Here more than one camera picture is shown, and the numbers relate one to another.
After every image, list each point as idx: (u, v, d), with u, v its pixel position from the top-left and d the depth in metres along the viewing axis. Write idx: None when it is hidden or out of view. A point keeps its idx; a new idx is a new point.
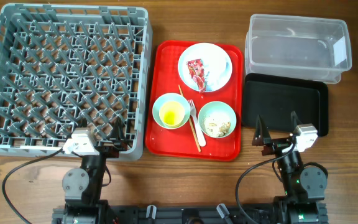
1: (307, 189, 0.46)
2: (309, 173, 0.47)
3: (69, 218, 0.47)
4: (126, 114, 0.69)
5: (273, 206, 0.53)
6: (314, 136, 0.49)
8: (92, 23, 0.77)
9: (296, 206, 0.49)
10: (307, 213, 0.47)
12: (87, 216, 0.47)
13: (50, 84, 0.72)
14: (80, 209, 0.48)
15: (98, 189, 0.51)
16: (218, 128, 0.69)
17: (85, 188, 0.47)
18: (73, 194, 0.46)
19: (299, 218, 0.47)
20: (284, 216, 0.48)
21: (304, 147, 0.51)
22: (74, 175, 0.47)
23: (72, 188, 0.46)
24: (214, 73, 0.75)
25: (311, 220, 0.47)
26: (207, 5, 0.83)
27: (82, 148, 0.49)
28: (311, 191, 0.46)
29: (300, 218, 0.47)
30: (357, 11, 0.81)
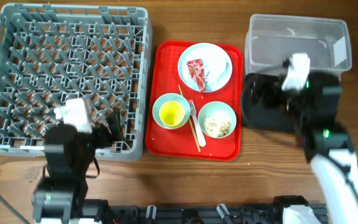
1: (322, 91, 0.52)
2: (319, 77, 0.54)
3: (40, 193, 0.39)
4: (126, 114, 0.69)
5: (273, 206, 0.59)
6: (306, 57, 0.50)
8: (92, 23, 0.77)
9: (323, 128, 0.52)
10: (334, 132, 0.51)
12: (62, 191, 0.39)
13: (50, 84, 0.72)
14: (55, 182, 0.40)
15: (84, 158, 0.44)
16: (218, 128, 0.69)
17: (69, 142, 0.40)
18: (54, 147, 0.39)
19: (324, 137, 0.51)
20: (309, 140, 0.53)
21: (301, 71, 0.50)
22: (57, 131, 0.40)
23: (53, 141, 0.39)
24: (215, 70, 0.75)
25: (339, 140, 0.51)
26: (207, 5, 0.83)
27: (71, 116, 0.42)
28: (324, 88, 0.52)
29: (325, 136, 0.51)
30: (357, 11, 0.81)
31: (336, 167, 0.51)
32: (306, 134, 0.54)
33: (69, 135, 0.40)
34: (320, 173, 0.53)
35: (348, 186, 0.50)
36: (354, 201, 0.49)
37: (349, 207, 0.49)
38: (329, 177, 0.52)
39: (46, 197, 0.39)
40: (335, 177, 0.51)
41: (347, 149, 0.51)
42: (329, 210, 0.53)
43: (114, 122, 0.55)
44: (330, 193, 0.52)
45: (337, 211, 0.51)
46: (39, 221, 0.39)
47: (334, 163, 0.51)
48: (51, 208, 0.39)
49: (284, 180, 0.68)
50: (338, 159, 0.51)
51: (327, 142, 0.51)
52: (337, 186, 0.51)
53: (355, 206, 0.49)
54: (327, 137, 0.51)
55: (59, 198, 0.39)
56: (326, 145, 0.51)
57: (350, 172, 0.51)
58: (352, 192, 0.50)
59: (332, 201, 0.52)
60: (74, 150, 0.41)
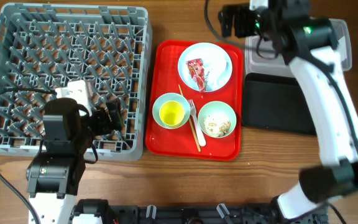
1: None
2: None
3: (35, 168, 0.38)
4: (126, 114, 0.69)
5: (272, 209, 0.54)
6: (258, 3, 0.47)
8: (92, 23, 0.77)
9: (301, 23, 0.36)
10: (316, 27, 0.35)
12: (58, 167, 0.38)
13: (50, 84, 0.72)
14: (51, 157, 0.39)
15: (82, 135, 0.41)
16: (218, 128, 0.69)
17: (71, 112, 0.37)
18: (53, 115, 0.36)
19: (304, 33, 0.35)
20: (286, 40, 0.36)
21: None
22: (57, 102, 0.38)
23: (51, 110, 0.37)
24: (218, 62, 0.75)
25: (322, 33, 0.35)
26: (208, 5, 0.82)
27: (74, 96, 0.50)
28: None
29: (307, 32, 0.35)
30: (357, 11, 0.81)
31: (319, 68, 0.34)
32: (284, 33, 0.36)
33: (69, 106, 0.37)
34: (302, 79, 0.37)
35: (332, 88, 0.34)
36: (338, 104, 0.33)
37: (334, 109, 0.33)
38: (311, 81, 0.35)
39: (42, 171, 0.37)
40: (317, 79, 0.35)
41: (330, 47, 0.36)
42: (314, 122, 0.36)
43: (116, 109, 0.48)
44: (311, 96, 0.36)
45: (322, 130, 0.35)
46: (33, 196, 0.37)
47: (316, 60, 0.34)
48: (47, 182, 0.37)
49: (284, 180, 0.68)
50: (319, 58, 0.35)
51: (306, 39, 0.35)
52: (319, 88, 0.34)
53: (338, 103, 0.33)
54: (307, 33, 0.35)
55: (55, 173, 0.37)
56: (306, 44, 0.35)
57: (334, 71, 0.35)
58: (336, 93, 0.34)
59: (317, 112, 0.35)
60: (72, 123, 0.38)
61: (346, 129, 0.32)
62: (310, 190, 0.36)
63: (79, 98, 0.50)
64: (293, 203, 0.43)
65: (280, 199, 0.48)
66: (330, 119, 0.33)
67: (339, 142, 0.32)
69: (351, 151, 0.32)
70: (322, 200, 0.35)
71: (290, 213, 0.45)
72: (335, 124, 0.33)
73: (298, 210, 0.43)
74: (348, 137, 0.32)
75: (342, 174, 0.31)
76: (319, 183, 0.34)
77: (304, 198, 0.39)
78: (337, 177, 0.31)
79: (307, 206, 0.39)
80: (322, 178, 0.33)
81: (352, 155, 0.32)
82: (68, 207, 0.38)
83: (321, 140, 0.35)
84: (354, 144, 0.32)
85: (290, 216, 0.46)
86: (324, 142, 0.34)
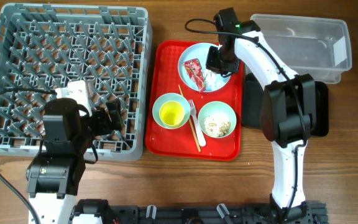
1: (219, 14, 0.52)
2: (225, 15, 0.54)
3: (35, 168, 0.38)
4: (126, 114, 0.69)
5: (271, 210, 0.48)
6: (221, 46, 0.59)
8: (92, 23, 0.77)
9: (234, 23, 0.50)
10: (243, 24, 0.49)
12: (58, 167, 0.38)
13: (50, 84, 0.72)
14: (51, 157, 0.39)
15: (82, 134, 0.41)
16: (218, 128, 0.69)
17: (71, 112, 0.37)
18: (54, 115, 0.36)
19: (235, 28, 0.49)
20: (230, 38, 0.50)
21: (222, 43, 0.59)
22: (57, 102, 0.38)
23: (52, 110, 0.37)
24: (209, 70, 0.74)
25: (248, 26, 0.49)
26: (207, 5, 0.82)
27: (74, 96, 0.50)
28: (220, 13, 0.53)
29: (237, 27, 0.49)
30: (357, 11, 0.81)
31: (247, 39, 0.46)
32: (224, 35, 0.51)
33: (69, 106, 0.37)
34: (242, 53, 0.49)
35: (258, 47, 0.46)
36: (264, 55, 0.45)
37: (260, 58, 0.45)
38: (245, 50, 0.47)
39: (42, 172, 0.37)
40: (247, 46, 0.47)
41: (255, 30, 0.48)
42: (255, 76, 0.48)
43: (116, 109, 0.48)
44: (248, 60, 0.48)
45: (260, 78, 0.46)
46: (33, 196, 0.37)
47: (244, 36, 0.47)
48: (46, 182, 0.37)
49: None
50: (248, 35, 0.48)
51: (238, 31, 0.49)
52: (249, 50, 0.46)
53: (263, 55, 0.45)
54: (237, 28, 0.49)
55: (55, 173, 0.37)
56: (238, 33, 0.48)
57: (259, 39, 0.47)
58: (260, 50, 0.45)
59: (255, 69, 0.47)
60: (72, 123, 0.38)
61: (272, 66, 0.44)
62: (269, 134, 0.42)
63: (79, 98, 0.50)
64: (279, 177, 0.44)
65: (275, 192, 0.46)
66: (260, 63, 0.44)
67: (269, 75, 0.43)
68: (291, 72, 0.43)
69: (279, 78, 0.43)
70: (282, 140, 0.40)
71: (283, 194, 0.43)
72: (263, 65, 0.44)
73: (284, 179, 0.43)
74: (275, 70, 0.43)
75: (275, 92, 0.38)
76: (269, 116, 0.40)
77: (279, 155, 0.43)
78: (270, 93, 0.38)
79: (285, 162, 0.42)
80: (268, 108, 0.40)
81: (279, 79, 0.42)
82: (68, 207, 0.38)
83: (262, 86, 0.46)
84: (279, 72, 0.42)
85: (284, 198, 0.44)
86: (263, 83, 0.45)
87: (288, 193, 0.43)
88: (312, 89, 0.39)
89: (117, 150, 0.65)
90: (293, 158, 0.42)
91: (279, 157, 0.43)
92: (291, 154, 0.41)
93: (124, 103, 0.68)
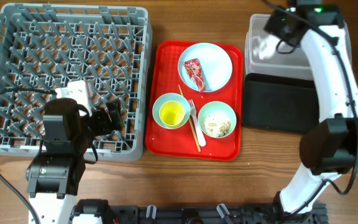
1: None
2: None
3: (35, 168, 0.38)
4: (126, 114, 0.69)
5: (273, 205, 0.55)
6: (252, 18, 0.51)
8: (92, 23, 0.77)
9: (312, 7, 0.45)
10: (324, 11, 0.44)
12: (58, 167, 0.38)
13: (50, 84, 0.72)
14: (51, 157, 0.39)
15: (82, 134, 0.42)
16: (218, 128, 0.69)
17: (72, 112, 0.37)
18: (54, 115, 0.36)
19: (314, 12, 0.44)
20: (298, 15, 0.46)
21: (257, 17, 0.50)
22: (57, 102, 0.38)
23: (52, 109, 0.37)
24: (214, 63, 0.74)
25: (327, 15, 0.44)
26: (207, 5, 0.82)
27: (74, 96, 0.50)
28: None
29: (315, 12, 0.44)
30: (357, 11, 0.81)
31: (324, 38, 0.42)
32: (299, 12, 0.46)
33: (69, 106, 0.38)
34: (311, 51, 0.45)
35: (334, 56, 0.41)
36: (338, 67, 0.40)
37: (333, 71, 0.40)
38: (317, 50, 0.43)
39: (42, 172, 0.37)
40: (322, 48, 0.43)
41: (337, 25, 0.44)
42: (317, 84, 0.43)
43: (116, 110, 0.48)
44: (317, 64, 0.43)
45: (321, 90, 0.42)
46: (33, 196, 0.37)
47: (322, 33, 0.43)
48: (47, 182, 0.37)
49: (284, 180, 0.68)
50: (327, 32, 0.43)
51: (316, 18, 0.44)
52: (322, 51, 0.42)
53: (338, 70, 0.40)
54: (317, 13, 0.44)
55: (55, 173, 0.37)
56: (316, 22, 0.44)
57: (339, 43, 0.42)
58: (337, 62, 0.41)
59: (320, 79, 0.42)
60: (72, 123, 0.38)
61: (343, 89, 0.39)
62: (307, 158, 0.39)
63: (79, 98, 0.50)
64: (294, 190, 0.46)
65: (284, 191, 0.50)
66: (330, 79, 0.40)
67: (335, 99, 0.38)
68: None
69: (347, 109, 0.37)
70: (319, 170, 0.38)
71: (293, 201, 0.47)
72: (332, 84, 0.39)
73: (299, 195, 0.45)
74: (345, 98, 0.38)
75: (335, 127, 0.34)
76: (317, 145, 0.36)
77: (304, 177, 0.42)
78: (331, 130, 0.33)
79: (307, 186, 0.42)
80: (320, 137, 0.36)
81: (347, 113, 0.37)
82: (68, 207, 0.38)
83: (321, 107, 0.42)
84: (349, 103, 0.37)
85: (294, 205, 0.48)
86: (325, 102, 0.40)
87: (299, 202, 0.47)
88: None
89: (117, 150, 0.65)
90: (317, 185, 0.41)
91: (304, 177, 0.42)
92: (319, 180, 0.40)
93: (124, 103, 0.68)
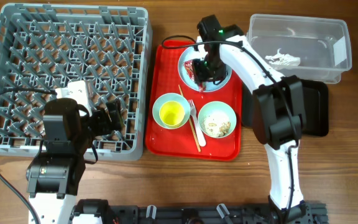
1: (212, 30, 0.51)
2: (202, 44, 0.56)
3: (35, 168, 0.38)
4: (126, 114, 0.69)
5: (271, 211, 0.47)
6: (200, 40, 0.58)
8: (92, 23, 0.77)
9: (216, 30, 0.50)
10: (227, 32, 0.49)
12: (58, 167, 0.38)
13: (50, 84, 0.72)
14: (51, 157, 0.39)
15: (82, 134, 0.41)
16: (218, 128, 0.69)
17: (72, 112, 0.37)
18: (53, 115, 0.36)
19: (220, 35, 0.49)
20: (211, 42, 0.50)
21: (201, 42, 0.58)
22: (57, 102, 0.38)
23: (51, 110, 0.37)
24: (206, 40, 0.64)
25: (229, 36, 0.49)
26: (207, 5, 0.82)
27: (74, 96, 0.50)
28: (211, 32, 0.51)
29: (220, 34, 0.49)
30: (357, 11, 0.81)
31: (231, 45, 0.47)
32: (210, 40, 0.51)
33: (69, 106, 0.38)
34: (227, 58, 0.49)
35: (243, 52, 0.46)
36: (250, 60, 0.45)
37: (247, 63, 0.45)
38: (230, 55, 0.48)
39: (42, 172, 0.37)
40: (233, 51, 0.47)
41: (238, 34, 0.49)
42: (242, 78, 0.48)
43: (116, 110, 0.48)
44: (235, 65, 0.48)
45: (246, 83, 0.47)
46: (33, 196, 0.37)
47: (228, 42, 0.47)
48: (46, 182, 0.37)
49: None
50: (232, 40, 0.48)
51: (222, 38, 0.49)
52: (234, 54, 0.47)
53: (249, 60, 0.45)
54: (221, 34, 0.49)
55: (55, 173, 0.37)
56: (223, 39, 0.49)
57: (243, 44, 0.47)
58: (247, 55, 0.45)
59: (243, 74, 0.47)
60: (72, 124, 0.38)
61: (258, 70, 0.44)
62: (263, 136, 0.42)
63: (79, 98, 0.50)
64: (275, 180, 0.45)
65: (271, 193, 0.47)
66: (246, 68, 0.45)
67: (255, 79, 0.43)
68: (277, 75, 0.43)
69: (266, 81, 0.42)
70: (275, 142, 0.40)
71: (281, 195, 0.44)
72: (249, 70, 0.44)
73: (281, 180, 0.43)
74: (261, 73, 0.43)
75: (262, 96, 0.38)
76: (260, 118, 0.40)
77: (273, 157, 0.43)
78: (259, 98, 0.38)
79: (279, 163, 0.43)
80: (258, 111, 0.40)
81: (267, 83, 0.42)
82: (68, 207, 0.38)
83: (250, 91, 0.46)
84: (266, 75, 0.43)
85: (283, 199, 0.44)
86: (251, 86, 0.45)
87: (286, 193, 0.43)
88: (299, 90, 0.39)
89: (117, 150, 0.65)
90: (286, 159, 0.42)
91: (273, 157, 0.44)
92: (285, 155, 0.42)
93: (124, 103, 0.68)
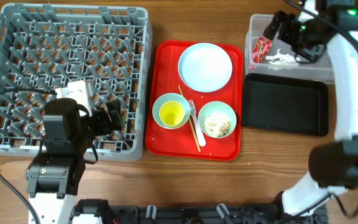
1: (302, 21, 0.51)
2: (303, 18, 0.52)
3: (35, 168, 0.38)
4: (126, 114, 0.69)
5: (273, 204, 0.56)
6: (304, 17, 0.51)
8: (92, 23, 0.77)
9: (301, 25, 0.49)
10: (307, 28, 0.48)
12: (58, 167, 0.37)
13: (50, 84, 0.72)
14: (51, 157, 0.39)
15: (82, 134, 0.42)
16: (218, 128, 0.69)
17: (72, 112, 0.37)
18: (53, 114, 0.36)
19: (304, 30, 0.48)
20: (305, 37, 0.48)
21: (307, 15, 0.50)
22: (57, 102, 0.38)
23: (51, 110, 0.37)
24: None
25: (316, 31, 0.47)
26: (208, 5, 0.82)
27: (74, 96, 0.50)
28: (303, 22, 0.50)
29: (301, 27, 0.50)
30: None
31: (352, 46, 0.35)
32: (328, 13, 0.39)
33: (69, 106, 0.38)
34: (334, 54, 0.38)
35: None
36: None
37: None
38: (343, 58, 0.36)
39: (42, 172, 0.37)
40: (349, 57, 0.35)
41: None
42: (336, 91, 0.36)
43: (117, 110, 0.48)
44: (337, 69, 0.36)
45: (340, 102, 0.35)
46: (33, 196, 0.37)
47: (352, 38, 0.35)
48: (46, 182, 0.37)
49: (283, 180, 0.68)
50: (355, 38, 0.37)
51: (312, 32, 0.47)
52: (348, 61, 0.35)
53: None
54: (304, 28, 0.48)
55: (55, 173, 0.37)
56: (346, 27, 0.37)
57: None
58: None
59: (339, 90, 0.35)
60: (72, 124, 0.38)
61: None
62: (317, 173, 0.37)
63: (79, 98, 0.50)
64: (300, 194, 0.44)
65: (285, 194, 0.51)
66: (353, 91, 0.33)
67: (356, 118, 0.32)
68: None
69: None
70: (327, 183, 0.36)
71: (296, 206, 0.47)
72: (355, 99, 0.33)
73: (304, 200, 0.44)
74: None
75: (350, 147, 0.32)
76: (330, 160, 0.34)
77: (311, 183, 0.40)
78: (345, 147, 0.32)
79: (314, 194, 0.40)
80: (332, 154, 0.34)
81: None
82: (68, 207, 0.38)
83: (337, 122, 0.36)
84: None
85: (296, 208, 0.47)
86: (340, 116, 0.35)
87: (301, 207, 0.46)
88: None
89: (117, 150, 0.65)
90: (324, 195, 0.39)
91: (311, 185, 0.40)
92: (324, 192, 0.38)
93: (124, 103, 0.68)
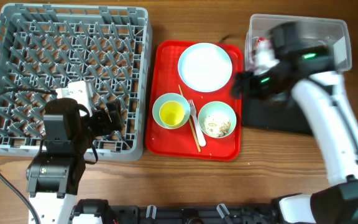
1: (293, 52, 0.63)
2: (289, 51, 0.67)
3: (35, 167, 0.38)
4: (126, 114, 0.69)
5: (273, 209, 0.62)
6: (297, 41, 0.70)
8: (92, 23, 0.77)
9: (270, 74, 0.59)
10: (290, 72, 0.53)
12: (58, 167, 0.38)
13: (50, 84, 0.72)
14: (51, 157, 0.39)
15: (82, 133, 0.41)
16: (218, 128, 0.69)
17: (72, 112, 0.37)
18: (53, 114, 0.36)
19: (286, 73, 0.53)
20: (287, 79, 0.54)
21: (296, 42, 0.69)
22: (57, 102, 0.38)
23: (51, 110, 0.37)
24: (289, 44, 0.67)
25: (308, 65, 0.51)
26: (207, 5, 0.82)
27: (74, 96, 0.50)
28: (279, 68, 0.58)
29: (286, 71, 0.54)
30: (356, 11, 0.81)
31: (321, 93, 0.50)
32: (286, 61, 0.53)
33: (69, 106, 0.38)
34: (304, 98, 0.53)
35: (333, 107, 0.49)
36: (340, 123, 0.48)
37: (335, 126, 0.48)
38: (312, 101, 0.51)
39: (42, 171, 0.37)
40: (319, 99, 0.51)
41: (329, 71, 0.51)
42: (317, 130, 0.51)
43: (117, 110, 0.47)
44: (315, 113, 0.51)
45: (325, 143, 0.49)
46: (33, 195, 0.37)
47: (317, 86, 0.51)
48: (46, 182, 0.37)
49: (283, 180, 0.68)
50: (322, 79, 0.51)
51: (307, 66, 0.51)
52: (323, 107, 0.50)
53: (340, 124, 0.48)
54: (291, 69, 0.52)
55: (55, 172, 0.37)
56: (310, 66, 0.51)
57: (334, 94, 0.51)
58: (337, 115, 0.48)
59: (322, 129, 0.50)
60: (73, 123, 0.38)
61: (349, 147, 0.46)
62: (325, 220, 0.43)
63: (79, 98, 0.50)
64: None
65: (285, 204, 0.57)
66: (334, 135, 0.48)
67: (344, 158, 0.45)
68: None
69: None
70: None
71: None
72: (338, 142, 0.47)
73: None
74: (354, 155, 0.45)
75: (348, 194, 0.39)
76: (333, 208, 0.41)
77: None
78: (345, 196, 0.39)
79: None
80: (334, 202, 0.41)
81: None
82: (68, 206, 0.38)
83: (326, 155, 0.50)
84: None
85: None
86: (330, 155, 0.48)
87: None
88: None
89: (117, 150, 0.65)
90: None
91: None
92: None
93: (124, 103, 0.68)
